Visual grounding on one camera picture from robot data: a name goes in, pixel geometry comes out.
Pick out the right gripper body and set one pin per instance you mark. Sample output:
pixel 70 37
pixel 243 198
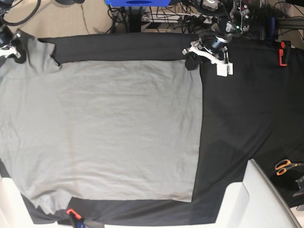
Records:
pixel 7 47

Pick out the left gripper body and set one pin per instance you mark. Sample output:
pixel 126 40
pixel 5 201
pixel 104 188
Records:
pixel 212 42

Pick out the grey T-shirt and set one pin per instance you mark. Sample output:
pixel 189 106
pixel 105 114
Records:
pixel 99 130

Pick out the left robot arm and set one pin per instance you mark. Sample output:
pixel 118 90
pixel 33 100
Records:
pixel 229 18

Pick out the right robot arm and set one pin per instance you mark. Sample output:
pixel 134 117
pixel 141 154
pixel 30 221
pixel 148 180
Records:
pixel 4 28

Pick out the white power strip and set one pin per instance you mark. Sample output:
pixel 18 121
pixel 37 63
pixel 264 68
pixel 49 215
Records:
pixel 172 17

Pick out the red black clamp right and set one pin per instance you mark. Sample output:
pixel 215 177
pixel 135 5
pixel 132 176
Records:
pixel 284 53

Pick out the red black clamp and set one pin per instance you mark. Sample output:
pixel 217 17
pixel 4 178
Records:
pixel 75 219
pixel 284 53

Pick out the black metal stand column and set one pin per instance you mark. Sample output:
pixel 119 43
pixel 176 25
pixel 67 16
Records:
pixel 135 15

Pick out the blue plastic box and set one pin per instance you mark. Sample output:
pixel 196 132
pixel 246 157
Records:
pixel 138 3

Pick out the white base housing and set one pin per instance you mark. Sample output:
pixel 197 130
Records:
pixel 13 211
pixel 254 203

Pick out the red black clamp bottom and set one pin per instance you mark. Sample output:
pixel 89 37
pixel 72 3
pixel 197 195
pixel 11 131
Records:
pixel 75 219

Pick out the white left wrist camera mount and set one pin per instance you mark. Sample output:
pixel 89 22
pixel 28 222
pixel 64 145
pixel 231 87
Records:
pixel 223 66

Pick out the blue clamp on frame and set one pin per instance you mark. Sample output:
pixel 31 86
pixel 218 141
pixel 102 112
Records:
pixel 270 30

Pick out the orange handled scissors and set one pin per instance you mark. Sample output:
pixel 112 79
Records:
pixel 284 165

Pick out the small black metal bracket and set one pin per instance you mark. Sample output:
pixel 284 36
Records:
pixel 300 184

